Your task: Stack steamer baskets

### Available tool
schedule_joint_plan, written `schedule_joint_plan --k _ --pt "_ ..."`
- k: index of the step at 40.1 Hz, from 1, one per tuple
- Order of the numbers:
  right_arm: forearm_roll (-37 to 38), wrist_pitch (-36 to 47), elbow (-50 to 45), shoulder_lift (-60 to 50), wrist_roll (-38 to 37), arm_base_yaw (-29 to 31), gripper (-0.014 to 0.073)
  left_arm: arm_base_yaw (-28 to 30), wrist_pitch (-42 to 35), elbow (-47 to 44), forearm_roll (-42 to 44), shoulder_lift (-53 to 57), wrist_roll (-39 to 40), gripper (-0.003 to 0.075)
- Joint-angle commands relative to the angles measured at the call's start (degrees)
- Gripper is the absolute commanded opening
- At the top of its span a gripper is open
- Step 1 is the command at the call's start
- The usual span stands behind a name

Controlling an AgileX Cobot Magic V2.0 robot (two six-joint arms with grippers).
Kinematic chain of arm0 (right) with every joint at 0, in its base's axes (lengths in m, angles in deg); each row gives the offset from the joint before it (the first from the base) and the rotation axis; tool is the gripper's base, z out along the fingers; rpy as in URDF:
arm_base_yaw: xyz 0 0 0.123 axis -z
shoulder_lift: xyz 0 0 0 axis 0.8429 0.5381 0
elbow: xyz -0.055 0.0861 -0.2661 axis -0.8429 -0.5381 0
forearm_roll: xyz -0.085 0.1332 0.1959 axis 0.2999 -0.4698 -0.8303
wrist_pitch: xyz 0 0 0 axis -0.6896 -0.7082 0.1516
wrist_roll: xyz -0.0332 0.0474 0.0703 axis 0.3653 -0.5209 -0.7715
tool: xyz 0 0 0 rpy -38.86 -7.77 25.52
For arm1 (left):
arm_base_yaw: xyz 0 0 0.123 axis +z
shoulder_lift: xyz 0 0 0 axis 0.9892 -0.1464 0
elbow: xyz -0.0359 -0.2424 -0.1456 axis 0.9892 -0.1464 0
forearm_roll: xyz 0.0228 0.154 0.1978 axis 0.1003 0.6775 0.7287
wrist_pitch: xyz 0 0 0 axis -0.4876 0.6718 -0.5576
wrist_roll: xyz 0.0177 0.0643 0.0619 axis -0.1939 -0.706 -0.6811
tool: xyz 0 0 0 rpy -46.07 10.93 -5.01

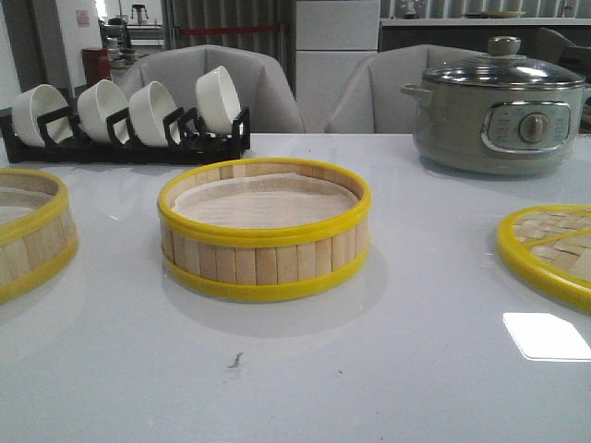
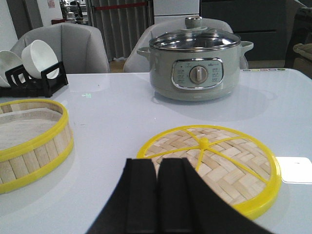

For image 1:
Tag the right grey upholstered chair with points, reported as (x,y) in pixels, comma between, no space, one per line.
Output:
(372,102)

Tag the red barrier belt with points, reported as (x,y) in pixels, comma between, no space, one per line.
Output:
(230,30)

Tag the dark counter with white top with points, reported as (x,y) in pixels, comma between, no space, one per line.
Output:
(473,33)

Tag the white ceramic bowl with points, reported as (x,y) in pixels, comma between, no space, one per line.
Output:
(28,106)
(217,100)
(147,109)
(95,104)

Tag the white cloth steamer liner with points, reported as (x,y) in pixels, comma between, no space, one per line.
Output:
(267,201)

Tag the woven bamboo steamer lid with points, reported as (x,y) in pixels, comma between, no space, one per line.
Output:
(549,248)

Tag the red bin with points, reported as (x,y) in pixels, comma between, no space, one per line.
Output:
(96,65)

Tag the grey-green electric cooking pot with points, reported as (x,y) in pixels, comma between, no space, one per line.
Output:
(496,130)

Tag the glass pot lid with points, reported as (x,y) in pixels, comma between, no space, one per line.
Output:
(502,67)

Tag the left grey upholstered chair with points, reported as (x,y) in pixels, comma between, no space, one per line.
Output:
(260,82)

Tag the bamboo steamer tier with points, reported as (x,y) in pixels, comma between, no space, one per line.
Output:
(265,265)
(36,247)

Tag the black plastic bowl rack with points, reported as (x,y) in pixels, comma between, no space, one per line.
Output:
(187,141)

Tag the white cabinet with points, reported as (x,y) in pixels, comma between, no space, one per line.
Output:
(331,38)

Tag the grey upholstered chair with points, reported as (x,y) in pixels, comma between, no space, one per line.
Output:
(260,82)
(372,102)

